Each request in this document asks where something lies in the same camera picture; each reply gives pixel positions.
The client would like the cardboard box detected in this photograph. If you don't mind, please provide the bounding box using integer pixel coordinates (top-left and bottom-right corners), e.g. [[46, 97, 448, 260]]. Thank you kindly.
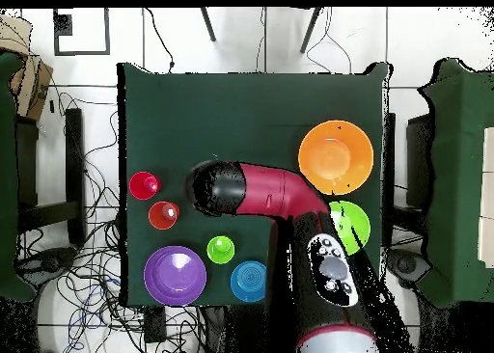
[[0, 14, 54, 122]]

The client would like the black tripod leg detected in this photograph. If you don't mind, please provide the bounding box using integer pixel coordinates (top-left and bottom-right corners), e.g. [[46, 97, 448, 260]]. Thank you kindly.
[[199, 7, 217, 42], [299, 7, 322, 54]]

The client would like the black cable with plug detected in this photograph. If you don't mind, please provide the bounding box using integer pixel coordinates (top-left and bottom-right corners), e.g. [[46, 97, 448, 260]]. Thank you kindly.
[[143, 7, 176, 71]]

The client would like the green cloth covered side table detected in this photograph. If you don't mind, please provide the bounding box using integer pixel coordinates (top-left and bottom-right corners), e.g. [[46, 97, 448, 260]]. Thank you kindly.
[[418, 57, 494, 310], [0, 51, 38, 304]]

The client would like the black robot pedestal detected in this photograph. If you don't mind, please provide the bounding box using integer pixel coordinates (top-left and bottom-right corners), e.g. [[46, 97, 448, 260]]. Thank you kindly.
[[204, 305, 271, 353]]

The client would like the dark green table cloth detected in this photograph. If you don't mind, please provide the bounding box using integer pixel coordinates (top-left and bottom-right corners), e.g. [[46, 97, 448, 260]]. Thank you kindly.
[[117, 61, 393, 308]]

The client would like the stepped green cup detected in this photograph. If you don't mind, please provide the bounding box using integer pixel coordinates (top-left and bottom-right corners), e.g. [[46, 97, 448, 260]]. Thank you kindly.
[[206, 234, 235, 265]]

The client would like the small blue bowl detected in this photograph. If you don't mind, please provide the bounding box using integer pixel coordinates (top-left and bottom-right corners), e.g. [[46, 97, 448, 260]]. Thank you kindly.
[[230, 260, 268, 304]]

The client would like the orange bowl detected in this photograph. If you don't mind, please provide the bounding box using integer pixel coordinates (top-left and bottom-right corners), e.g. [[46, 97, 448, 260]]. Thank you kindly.
[[297, 120, 375, 197]]

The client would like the tangle of black cables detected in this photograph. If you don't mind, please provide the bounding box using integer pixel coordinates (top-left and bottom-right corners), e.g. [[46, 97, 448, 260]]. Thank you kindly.
[[14, 92, 202, 353]]

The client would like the black stand frame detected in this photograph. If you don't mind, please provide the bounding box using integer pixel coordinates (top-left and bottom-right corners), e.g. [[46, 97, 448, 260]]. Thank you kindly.
[[381, 112, 433, 250], [14, 107, 87, 246]]

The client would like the black power adapter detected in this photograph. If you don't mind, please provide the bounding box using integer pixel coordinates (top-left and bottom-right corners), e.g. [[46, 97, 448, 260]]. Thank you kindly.
[[143, 306, 168, 344]]

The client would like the orange cup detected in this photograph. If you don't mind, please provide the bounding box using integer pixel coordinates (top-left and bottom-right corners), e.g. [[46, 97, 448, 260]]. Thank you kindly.
[[148, 201, 181, 231]]

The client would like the black square floor frame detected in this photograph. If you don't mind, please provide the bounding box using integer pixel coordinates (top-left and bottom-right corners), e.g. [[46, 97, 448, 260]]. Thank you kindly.
[[52, 7, 111, 56]]

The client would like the red cup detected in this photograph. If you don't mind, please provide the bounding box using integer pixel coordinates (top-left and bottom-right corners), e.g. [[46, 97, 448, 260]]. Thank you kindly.
[[127, 171, 162, 202]]

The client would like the purple bowl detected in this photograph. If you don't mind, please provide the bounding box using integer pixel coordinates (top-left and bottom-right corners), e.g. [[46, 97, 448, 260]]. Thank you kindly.
[[143, 245, 208, 307]]

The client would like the grey base with knob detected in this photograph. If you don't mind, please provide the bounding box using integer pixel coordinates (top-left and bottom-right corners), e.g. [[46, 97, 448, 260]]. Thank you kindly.
[[20, 246, 78, 288]]

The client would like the green bowl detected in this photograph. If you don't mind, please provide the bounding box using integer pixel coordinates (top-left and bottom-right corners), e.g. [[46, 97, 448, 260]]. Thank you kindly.
[[328, 200, 371, 257]]

